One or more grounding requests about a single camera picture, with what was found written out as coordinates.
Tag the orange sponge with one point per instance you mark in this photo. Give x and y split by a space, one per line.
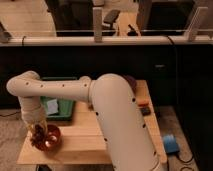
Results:
143 101

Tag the red bowl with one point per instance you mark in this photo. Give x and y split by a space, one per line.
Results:
53 137

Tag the dark red grape bunch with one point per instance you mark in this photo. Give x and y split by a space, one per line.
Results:
38 138

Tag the green plastic tray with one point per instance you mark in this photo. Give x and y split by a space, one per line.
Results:
65 109

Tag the white cloth in tray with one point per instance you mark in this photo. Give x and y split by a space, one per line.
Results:
52 107

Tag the black small block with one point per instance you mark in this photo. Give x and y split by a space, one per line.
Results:
145 111

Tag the white railing bar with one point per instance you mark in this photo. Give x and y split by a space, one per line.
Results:
107 41

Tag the blue tape roll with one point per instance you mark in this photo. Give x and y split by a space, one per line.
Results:
170 144

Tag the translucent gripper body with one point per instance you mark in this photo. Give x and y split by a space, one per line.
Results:
32 121

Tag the black office chair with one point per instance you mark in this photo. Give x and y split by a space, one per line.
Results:
111 17

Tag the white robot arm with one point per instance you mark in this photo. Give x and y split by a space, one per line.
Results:
128 140

